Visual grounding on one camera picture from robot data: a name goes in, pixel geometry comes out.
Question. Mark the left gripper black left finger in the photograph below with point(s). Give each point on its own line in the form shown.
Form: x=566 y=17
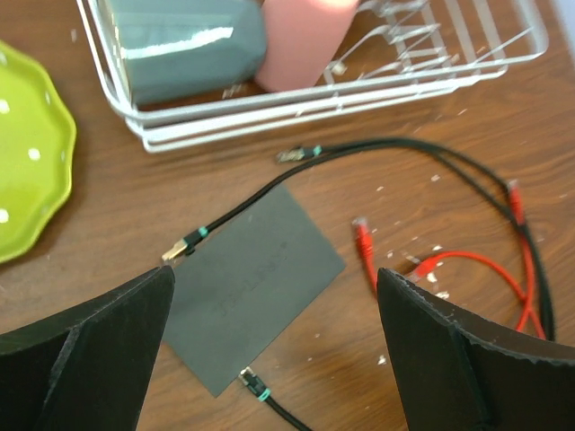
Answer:
x=89 y=366

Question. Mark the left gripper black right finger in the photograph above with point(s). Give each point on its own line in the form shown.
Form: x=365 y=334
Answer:
x=456 y=370

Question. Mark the black network switch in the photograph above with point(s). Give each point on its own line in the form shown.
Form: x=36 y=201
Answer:
x=236 y=293

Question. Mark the green scalloped plate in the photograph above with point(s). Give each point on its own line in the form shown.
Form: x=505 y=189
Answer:
x=38 y=135

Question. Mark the grey-blue cup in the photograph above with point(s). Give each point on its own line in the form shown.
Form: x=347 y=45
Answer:
x=167 y=50

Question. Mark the pink plastic cup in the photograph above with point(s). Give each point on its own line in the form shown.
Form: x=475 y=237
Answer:
x=302 y=39

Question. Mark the white wire dish rack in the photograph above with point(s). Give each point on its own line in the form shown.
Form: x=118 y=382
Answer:
x=398 y=52

